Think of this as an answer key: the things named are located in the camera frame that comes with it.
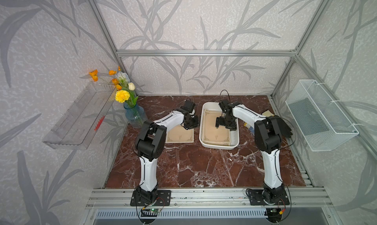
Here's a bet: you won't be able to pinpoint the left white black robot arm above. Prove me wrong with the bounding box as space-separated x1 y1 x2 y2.
135 101 199 193

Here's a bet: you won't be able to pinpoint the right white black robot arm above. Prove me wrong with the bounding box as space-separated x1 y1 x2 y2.
216 99 291 203

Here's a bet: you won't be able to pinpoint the white plastic storage box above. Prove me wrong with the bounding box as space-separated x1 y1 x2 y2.
199 102 240 150

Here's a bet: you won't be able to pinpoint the beige stationery paper stack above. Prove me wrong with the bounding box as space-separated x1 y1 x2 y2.
202 109 231 146

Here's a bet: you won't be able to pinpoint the blue white dotted glove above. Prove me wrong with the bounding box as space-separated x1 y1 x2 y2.
244 123 255 134

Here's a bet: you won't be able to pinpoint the black yellow work glove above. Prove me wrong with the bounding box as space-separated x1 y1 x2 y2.
262 110 293 138

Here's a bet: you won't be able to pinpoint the blue glass vase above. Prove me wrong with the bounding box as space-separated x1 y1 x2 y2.
123 103 148 128

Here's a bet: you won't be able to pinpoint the yellow orange artificial flowers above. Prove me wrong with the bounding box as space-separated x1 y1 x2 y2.
89 70 125 91

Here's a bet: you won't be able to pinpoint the red pen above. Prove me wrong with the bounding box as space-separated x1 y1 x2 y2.
94 116 105 131

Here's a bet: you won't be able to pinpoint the left green circuit board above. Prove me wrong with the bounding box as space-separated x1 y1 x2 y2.
141 207 163 217

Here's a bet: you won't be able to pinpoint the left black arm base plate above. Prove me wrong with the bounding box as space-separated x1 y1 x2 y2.
130 189 171 207

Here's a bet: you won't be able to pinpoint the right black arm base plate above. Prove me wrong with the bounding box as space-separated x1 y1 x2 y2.
245 188 291 206

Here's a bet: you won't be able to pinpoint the aluminium cage frame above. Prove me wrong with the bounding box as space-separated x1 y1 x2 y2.
79 0 377 158

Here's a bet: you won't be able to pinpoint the white wire mesh basket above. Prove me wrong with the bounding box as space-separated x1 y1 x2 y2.
286 79 359 151

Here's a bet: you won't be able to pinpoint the right circuit board with wires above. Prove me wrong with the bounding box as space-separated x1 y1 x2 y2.
265 208 285 224

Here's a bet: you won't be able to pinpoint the aluminium front rail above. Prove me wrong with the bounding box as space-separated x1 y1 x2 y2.
85 187 333 209

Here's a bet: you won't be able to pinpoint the clear acrylic wall shelf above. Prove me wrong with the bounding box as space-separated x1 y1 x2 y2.
42 83 116 150

